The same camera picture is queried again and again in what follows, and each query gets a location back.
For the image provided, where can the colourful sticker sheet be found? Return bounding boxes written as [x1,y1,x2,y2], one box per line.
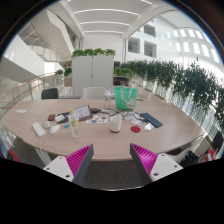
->
[86,114,108,124]

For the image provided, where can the green tote bag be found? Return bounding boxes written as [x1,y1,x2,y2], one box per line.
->
[114,87,137,110]

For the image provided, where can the white chair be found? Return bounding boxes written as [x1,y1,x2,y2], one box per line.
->
[83,87,105,99]

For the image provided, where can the white computer mouse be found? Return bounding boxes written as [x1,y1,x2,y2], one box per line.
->
[49,124,60,135]

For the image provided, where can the white small packet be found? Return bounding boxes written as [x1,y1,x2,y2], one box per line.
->
[144,123,154,131]

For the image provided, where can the red round coaster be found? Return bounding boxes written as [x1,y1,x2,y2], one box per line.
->
[130,126,141,133]

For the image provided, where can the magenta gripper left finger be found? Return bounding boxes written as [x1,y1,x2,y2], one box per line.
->
[44,144,94,186]

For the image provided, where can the clear plastic water bottle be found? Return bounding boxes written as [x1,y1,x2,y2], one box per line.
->
[68,109,80,138]

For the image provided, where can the clear bottle behind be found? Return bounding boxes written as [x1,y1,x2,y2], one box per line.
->
[104,89,112,109]

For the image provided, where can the black office chair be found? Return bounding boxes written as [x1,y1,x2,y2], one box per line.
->
[41,88,59,99]

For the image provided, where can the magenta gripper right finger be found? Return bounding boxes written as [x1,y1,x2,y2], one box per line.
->
[130,143,182,184]

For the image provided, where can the white cabinet with plants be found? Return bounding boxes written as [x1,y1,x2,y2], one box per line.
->
[72,49,114,98]

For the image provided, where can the dark blue smartphone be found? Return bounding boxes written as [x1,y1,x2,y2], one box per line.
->
[140,113,163,128]

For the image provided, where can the red black phone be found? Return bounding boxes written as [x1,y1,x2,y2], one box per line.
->
[48,114,55,121]

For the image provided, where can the black wallet with card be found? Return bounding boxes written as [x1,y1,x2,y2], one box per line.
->
[55,112,68,124]

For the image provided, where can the green hedge planter row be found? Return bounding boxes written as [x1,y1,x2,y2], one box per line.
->
[114,60,224,131]

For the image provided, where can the white note pad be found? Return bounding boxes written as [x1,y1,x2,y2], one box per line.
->
[16,109,27,114]

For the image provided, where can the white paper cup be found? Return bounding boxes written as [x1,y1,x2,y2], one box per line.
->
[110,115,122,132]

